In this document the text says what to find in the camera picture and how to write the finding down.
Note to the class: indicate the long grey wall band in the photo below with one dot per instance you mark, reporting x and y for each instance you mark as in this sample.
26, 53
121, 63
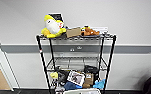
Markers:
21, 49

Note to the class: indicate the white flat box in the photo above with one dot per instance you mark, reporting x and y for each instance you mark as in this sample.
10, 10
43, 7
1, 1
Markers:
103, 30

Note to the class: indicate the light blue soft item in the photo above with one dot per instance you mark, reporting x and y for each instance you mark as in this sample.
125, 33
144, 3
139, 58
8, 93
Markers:
99, 84

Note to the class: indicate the black printed bag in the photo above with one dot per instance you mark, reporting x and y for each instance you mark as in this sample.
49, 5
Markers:
57, 16

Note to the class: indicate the small brown box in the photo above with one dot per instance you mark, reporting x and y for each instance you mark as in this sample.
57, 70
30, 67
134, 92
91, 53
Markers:
88, 80

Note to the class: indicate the blue cloth cap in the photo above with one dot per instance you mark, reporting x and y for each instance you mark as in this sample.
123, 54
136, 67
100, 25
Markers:
71, 86

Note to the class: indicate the small grey wall socket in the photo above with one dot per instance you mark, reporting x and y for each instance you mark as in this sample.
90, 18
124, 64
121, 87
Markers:
79, 47
72, 49

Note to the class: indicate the yellow white plush duck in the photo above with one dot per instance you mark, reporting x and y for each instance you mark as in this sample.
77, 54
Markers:
52, 27

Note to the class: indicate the small yellow packet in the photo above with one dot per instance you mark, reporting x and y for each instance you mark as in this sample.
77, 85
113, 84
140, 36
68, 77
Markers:
54, 75

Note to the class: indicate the black toy bundle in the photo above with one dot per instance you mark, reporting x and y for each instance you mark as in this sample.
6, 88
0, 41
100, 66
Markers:
63, 75

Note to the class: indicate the brown cardboard box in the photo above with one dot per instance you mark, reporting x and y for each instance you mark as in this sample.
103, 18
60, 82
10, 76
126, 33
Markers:
73, 32

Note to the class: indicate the black pouch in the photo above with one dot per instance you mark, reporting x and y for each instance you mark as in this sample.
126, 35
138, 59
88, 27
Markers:
91, 69

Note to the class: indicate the orange brown plush toy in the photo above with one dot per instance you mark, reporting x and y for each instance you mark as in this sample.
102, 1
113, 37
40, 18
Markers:
89, 32

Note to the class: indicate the white picture box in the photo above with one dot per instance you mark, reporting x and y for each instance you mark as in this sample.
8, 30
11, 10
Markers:
76, 77

